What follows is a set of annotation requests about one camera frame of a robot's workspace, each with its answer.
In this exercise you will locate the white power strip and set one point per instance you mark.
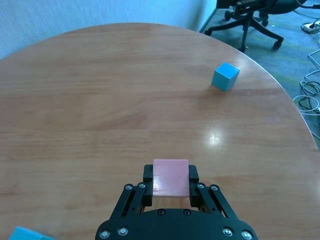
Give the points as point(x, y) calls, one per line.
point(311, 26)

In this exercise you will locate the blue cube block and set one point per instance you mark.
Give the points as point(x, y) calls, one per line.
point(25, 235)
point(225, 77)

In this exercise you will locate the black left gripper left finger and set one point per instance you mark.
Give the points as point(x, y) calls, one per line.
point(148, 185)

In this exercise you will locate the black office chair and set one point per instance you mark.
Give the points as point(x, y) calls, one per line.
point(246, 27)

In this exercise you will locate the pink cube block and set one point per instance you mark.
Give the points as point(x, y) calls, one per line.
point(171, 177)

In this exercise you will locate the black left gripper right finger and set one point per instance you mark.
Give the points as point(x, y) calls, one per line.
point(194, 186)

